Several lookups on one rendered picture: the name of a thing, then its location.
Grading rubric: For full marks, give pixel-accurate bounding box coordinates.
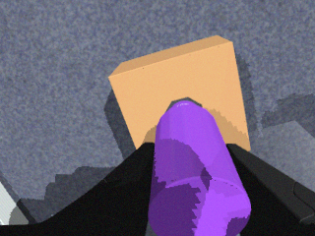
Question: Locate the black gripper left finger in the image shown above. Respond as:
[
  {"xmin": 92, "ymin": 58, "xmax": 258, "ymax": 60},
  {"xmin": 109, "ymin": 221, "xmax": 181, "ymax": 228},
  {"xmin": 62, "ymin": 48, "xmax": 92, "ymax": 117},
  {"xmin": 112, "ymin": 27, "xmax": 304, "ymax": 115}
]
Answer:
[{"xmin": 0, "ymin": 142, "xmax": 154, "ymax": 236}]

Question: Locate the tan block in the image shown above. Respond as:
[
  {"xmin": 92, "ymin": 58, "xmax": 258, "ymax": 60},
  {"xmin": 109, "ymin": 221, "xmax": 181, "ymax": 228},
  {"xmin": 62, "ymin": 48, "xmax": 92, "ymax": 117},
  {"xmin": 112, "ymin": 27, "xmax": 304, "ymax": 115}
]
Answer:
[{"xmin": 109, "ymin": 35, "xmax": 251, "ymax": 152}]

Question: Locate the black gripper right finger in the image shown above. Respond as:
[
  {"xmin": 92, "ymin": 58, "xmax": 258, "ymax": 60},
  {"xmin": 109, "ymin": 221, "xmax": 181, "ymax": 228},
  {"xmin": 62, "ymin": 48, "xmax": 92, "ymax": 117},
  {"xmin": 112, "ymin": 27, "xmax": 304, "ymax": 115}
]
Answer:
[{"xmin": 226, "ymin": 145, "xmax": 315, "ymax": 236}]

